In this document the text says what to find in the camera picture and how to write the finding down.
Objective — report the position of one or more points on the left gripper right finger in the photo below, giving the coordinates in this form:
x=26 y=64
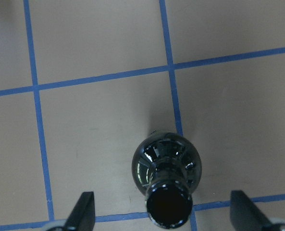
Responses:
x=245 y=215

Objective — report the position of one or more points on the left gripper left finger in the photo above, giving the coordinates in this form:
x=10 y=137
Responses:
x=82 y=217

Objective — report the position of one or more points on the black wine bottle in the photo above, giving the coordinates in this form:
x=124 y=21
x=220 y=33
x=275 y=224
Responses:
x=167 y=168

